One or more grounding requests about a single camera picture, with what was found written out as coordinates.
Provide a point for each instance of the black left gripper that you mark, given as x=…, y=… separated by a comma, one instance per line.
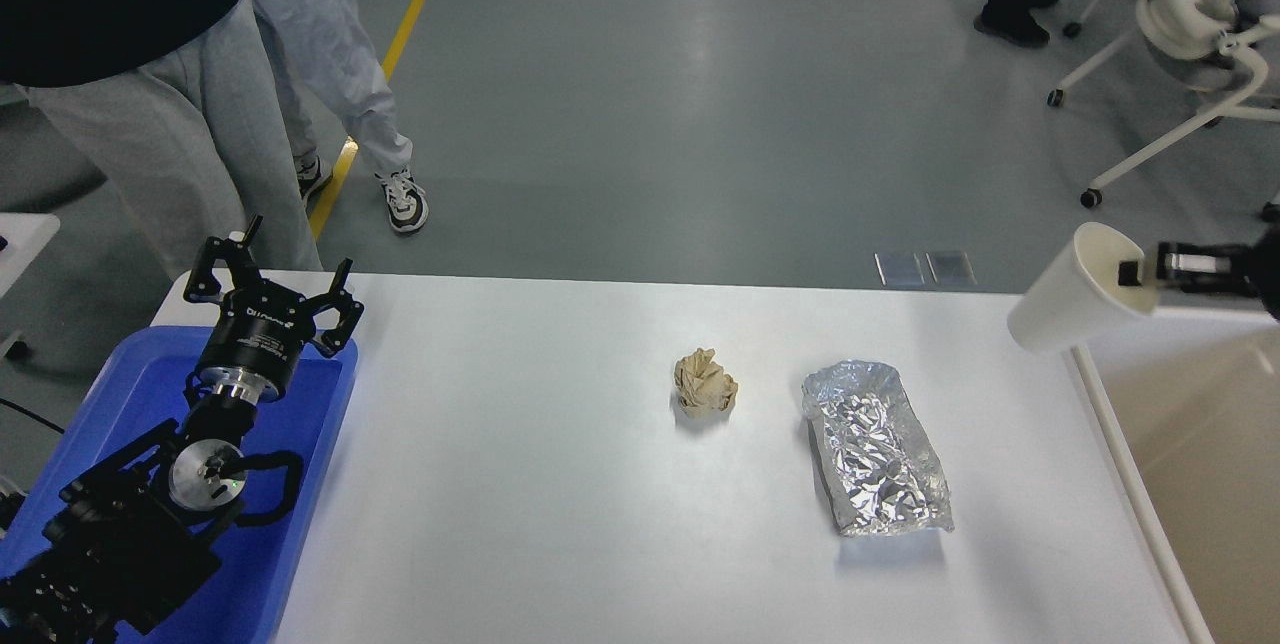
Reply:
x=258, y=338

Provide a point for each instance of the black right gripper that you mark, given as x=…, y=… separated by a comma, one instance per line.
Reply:
x=1221, y=270

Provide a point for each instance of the white paper cup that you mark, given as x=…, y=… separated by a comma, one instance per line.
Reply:
x=1079, y=296

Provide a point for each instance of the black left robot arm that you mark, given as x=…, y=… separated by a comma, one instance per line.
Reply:
x=132, y=541

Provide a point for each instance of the white plastic bin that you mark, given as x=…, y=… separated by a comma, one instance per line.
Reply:
x=1188, y=404

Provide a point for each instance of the right metal floor plate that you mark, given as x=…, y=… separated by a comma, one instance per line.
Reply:
x=951, y=269

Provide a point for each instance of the metal floor plate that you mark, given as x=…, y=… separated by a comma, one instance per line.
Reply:
x=900, y=270
x=951, y=269

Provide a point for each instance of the white office chair right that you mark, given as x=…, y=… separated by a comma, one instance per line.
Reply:
x=1199, y=33

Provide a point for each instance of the white side table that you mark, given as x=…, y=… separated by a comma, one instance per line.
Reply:
x=25, y=237

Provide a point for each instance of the person in grey trousers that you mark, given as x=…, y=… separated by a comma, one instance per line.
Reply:
x=174, y=102

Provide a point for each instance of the person in white trousers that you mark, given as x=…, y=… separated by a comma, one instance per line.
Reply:
x=322, y=44

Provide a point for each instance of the left metal floor plate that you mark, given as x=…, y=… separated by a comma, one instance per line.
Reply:
x=900, y=270

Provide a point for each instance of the crumpled aluminium foil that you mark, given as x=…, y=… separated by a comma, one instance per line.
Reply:
x=877, y=464

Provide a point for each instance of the crumpled brown paper ball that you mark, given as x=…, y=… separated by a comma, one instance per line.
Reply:
x=703, y=387

